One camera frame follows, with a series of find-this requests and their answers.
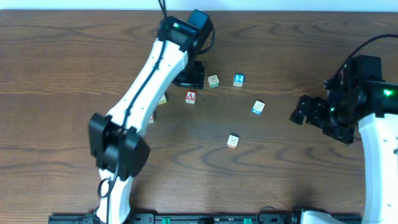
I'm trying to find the red edged picture block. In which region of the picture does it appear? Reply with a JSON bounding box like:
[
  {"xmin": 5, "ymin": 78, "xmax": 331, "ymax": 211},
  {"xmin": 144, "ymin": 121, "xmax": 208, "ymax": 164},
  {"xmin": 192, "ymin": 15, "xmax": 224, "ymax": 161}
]
[{"xmin": 226, "ymin": 135, "xmax": 239, "ymax": 149}]

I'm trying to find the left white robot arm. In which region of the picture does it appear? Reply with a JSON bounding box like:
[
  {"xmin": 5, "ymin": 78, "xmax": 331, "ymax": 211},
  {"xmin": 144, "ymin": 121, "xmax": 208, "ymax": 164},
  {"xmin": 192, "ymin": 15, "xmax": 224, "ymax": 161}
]
[{"xmin": 88, "ymin": 11, "xmax": 214, "ymax": 223}]

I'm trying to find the blue edged picture block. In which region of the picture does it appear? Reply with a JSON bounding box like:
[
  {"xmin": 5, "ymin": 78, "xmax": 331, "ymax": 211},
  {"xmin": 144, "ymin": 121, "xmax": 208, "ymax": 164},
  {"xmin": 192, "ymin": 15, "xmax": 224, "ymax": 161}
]
[{"xmin": 252, "ymin": 100, "xmax": 265, "ymax": 114}]

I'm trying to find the blue number 2 block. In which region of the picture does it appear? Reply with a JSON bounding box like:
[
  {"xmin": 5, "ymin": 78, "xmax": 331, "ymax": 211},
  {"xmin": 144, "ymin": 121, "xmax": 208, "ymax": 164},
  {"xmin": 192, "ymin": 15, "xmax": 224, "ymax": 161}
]
[{"xmin": 233, "ymin": 73, "xmax": 245, "ymax": 87}]

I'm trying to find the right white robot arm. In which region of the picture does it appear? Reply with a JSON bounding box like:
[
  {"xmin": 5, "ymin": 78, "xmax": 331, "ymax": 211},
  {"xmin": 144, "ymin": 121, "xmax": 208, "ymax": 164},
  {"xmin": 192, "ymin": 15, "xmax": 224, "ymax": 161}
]
[{"xmin": 290, "ymin": 80, "xmax": 397, "ymax": 223}]

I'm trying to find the yellow airplane picture block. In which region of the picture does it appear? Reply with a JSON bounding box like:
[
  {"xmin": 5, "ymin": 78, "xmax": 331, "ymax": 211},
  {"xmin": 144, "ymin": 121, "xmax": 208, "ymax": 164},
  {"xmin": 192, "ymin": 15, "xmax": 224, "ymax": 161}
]
[{"xmin": 159, "ymin": 93, "xmax": 168, "ymax": 105}]

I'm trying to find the green picture wooden block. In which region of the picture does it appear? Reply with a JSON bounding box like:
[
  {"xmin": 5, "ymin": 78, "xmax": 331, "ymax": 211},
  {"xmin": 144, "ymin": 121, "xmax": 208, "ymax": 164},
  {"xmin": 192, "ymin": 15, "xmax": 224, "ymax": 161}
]
[{"xmin": 208, "ymin": 74, "xmax": 220, "ymax": 88}]

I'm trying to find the red letter A block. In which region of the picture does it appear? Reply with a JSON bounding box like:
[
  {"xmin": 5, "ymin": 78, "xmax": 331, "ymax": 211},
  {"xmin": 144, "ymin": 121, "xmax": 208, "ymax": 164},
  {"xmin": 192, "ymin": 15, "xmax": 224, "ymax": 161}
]
[{"xmin": 185, "ymin": 91, "xmax": 197, "ymax": 105}]

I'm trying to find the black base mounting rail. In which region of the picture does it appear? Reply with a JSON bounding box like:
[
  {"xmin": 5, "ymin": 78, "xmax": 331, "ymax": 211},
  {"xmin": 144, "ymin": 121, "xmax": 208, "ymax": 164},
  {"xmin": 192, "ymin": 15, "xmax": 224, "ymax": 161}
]
[{"xmin": 48, "ymin": 212, "xmax": 363, "ymax": 224}]

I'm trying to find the red letter I block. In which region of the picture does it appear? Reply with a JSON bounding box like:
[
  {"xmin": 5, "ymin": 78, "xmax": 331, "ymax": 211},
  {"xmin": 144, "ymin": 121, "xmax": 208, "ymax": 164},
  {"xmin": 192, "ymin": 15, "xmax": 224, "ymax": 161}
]
[{"xmin": 149, "ymin": 113, "xmax": 155, "ymax": 123}]

